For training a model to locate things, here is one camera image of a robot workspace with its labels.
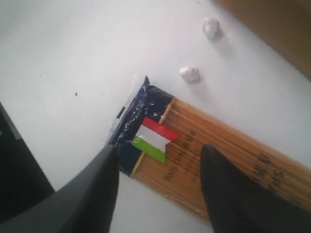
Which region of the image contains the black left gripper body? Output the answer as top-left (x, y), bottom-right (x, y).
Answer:
top-left (0, 106), bottom-right (54, 220)

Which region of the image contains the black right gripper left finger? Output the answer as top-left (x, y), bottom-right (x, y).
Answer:
top-left (0, 145), bottom-right (120, 233)

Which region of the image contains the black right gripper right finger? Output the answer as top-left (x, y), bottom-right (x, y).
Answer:
top-left (200, 144), bottom-right (311, 233)

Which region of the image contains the spaghetti package dark blue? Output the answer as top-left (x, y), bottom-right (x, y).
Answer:
top-left (108, 78), bottom-right (311, 223)

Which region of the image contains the brown paper shopping bag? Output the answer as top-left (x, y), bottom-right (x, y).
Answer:
top-left (216, 0), bottom-right (311, 79)

